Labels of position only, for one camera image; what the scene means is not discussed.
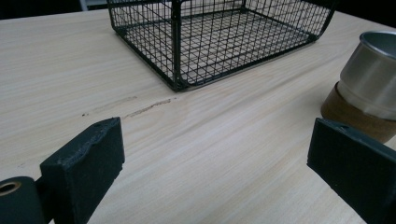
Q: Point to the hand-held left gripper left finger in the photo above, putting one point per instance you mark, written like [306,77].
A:
[84,168]

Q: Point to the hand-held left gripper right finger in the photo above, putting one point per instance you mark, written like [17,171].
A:
[351,161]

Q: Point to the steel cup with cork base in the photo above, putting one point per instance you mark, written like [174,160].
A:
[367,84]

